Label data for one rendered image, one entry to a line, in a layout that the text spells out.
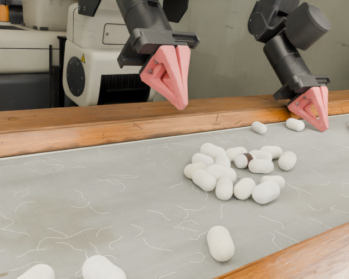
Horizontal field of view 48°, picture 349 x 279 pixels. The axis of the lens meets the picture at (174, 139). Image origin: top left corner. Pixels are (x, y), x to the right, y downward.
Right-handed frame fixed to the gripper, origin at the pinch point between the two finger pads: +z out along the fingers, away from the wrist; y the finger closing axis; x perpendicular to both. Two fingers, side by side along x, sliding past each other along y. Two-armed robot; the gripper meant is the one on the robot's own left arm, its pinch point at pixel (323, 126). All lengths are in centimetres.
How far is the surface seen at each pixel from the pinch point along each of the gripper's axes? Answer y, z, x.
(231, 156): -27.9, 4.4, -3.6
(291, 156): -21.4, 7.2, -7.2
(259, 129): -13.9, -1.8, 2.0
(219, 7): 126, -149, 104
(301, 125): -4.8, -0.9, 0.7
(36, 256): -56, 12, -8
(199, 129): -23.6, -4.6, 5.0
